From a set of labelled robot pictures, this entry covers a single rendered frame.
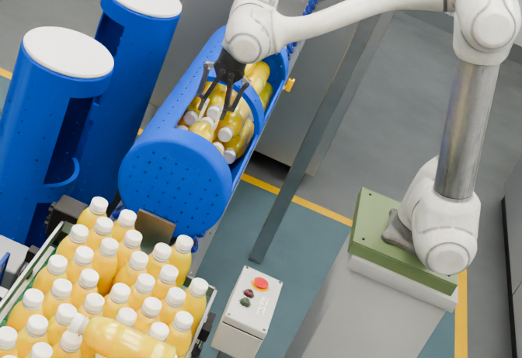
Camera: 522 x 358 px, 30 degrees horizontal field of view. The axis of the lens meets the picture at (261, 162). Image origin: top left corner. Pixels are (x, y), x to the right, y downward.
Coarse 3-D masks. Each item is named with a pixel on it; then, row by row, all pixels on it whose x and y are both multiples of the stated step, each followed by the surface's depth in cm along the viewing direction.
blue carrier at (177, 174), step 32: (224, 32) 306; (192, 64) 290; (288, 64) 316; (192, 96) 260; (256, 96) 278; (160, 128) 244; (256, 128) 277; (128, 160) 242; (160, 160) 241; (192, 160) 239; (224, 160) 244; (128, 192) 247; (160, 192) 245; (192, 192) 243; (224, 192) 241; (192, 224) 247
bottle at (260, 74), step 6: (258, 66) 308; (264, 66) 310; (252, 72) 304; (258, 72) 304; (264, 72) 307; (252, 78) 300; (258, 78) 301; (264, 78) 305; (252, 84) 299; (258, 84) 300; (264, 84) 305; (258, 90) 300
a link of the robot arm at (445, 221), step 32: (480, 0) 215; (512, 0) 216; (480, 32) 214; (512, 32) 214; (480, 64) 224; (480, 96) 229; (448, 128) 236; (480, 128) 234; (448, 160) 239; (448, 192) 242; (416, 224) 250; (448, 224) 243; (448, 256) 242
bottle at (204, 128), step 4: (204, 120) 260; (196, 124) 255; (200, 124) 254; (204, 124) 255; (208, 124) 256; (192, 128) 253; (196, 128) 253; (200, 128) 253; (204, 128) 254; (208, 128) 255; (212, 128) 257; (196, 132) 251; (200, 132) 251; (204, 132) 252; (208, 132) 254; (212, 132) 256; (204, 136) 251; (208, 136) 253; (212, 136) 255; (208, 140) 252; (212, 140) 256
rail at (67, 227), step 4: (64, 224) 237; (68, 224) 237; (72, 224) 237; (64, 228) 238; (68, 228) 237; (68, 232) 238; (188, 276) 237; (188, 280) 237; (184, 284) 238; (188, 284) 238; (208, 284) 237; (208, 288) 237; (212, 288) 237; (208, 292) 238; (212, 292) 237; (208, 296) 238
